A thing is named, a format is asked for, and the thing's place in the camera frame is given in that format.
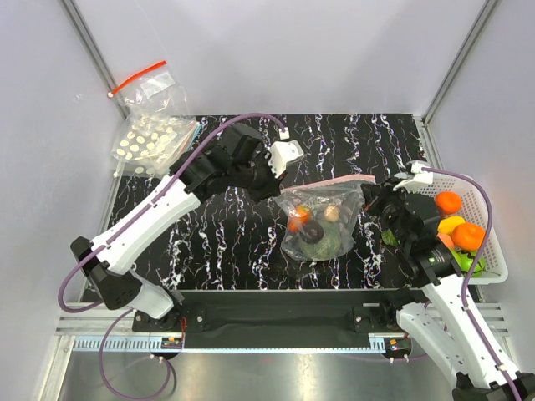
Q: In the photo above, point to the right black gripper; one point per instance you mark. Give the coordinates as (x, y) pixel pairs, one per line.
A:
(376, 194)

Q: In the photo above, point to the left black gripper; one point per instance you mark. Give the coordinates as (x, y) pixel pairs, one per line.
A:
(272, 186)

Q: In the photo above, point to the beige garlic bulb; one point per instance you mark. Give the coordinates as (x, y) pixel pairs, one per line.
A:
(332, 213)

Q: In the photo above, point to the red orange mango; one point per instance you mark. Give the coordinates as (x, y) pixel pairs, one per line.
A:
(299, 218)

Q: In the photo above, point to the pink zipper clear bag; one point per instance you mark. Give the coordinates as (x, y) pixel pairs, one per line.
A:
(344, 192)

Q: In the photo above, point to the green netted melon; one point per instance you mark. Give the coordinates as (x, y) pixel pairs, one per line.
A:
(325, 249)

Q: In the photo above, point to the dark purple fruit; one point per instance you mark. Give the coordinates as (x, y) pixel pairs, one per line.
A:
(311, 232)

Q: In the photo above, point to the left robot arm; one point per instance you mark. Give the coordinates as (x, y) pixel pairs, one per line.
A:
(233, 155)

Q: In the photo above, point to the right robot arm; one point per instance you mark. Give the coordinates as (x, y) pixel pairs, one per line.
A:
(446, 324)

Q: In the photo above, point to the dotted clear bag stack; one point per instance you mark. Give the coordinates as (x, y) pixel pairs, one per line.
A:
(148, 144)

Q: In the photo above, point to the red zipper clear bag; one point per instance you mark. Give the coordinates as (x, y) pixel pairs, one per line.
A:
(153, 90)

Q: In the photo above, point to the green leaf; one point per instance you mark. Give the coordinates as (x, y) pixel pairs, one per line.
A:
(388, 238)

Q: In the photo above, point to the orange fruit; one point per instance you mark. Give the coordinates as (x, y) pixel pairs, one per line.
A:
(468, 236)
(448, 202)

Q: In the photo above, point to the yellow bell pepper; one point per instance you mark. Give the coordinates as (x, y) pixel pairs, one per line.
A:
(449, 224)

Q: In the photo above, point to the peach fruit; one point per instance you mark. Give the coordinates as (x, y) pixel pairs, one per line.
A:
(446, 240)

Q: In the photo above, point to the green watermelon toy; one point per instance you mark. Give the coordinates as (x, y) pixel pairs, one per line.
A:
(465, 259)

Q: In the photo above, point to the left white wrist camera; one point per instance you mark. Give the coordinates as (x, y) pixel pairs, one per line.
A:
(284, 154)

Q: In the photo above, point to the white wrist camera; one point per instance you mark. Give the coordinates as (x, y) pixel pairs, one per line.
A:
(284, 154)
(416, 178)

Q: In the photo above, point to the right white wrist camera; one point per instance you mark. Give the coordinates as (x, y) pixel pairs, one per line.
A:
(416, 178)

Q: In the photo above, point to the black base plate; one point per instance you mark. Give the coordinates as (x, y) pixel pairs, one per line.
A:
(281, 319)

